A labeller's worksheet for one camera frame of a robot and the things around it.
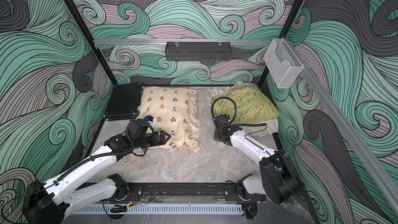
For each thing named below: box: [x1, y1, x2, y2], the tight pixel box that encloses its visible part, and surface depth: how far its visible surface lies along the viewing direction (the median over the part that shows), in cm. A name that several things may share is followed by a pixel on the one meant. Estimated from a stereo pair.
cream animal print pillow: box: [136, 86, 202, 154], surface depth 95 cm
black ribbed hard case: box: [104, 82, 144, 121], surface depth 108 cm
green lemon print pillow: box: [206, 82, 280, 134], surface depth 98 cm
